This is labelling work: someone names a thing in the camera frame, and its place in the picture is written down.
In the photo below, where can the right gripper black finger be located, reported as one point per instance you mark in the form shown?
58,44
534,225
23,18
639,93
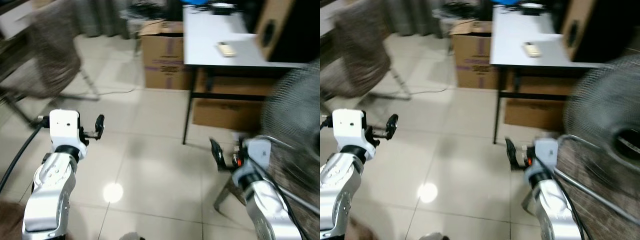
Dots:
217,155
511,154

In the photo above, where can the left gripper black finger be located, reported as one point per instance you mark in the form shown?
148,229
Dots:
392,124
100,125

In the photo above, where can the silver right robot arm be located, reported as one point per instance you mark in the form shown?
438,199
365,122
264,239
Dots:
267,205
552,205

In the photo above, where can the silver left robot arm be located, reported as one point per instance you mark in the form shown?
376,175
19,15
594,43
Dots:
50,190
340,185

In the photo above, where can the grey floor fan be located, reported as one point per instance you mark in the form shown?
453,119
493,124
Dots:
295,110
605,105

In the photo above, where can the plain brown cardboard box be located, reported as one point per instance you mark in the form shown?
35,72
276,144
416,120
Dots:
535,112
225,112

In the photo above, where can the chair draped with brown cloth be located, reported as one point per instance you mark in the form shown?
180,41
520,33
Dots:
362,55
52,55

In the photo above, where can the cardboard box with purple print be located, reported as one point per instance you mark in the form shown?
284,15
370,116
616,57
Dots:
472,55
162,55

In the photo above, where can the cream remote control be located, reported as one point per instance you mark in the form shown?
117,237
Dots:
226,49
532,49

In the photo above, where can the grey curtain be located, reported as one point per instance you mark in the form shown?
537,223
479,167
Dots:
100,17
410,17

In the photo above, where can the grey robot foot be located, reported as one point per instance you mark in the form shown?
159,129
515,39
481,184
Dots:
431,236
132,236

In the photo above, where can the white table with black legs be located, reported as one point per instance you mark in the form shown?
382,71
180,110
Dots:
220,30
520,30

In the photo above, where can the brown and black speaker box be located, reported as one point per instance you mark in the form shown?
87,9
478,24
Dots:
600,30
285,30

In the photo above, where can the small white device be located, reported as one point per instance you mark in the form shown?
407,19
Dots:
533,7
223,7

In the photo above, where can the blue object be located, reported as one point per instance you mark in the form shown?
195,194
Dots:
197,2
507,2

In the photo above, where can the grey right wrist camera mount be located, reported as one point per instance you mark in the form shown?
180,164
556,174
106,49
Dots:
257,152
546,150

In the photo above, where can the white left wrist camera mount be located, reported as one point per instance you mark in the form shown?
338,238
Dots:
65,127
349,127

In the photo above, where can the brown chair with metal frame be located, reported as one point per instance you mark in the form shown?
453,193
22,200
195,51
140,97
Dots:
610,200
300,180

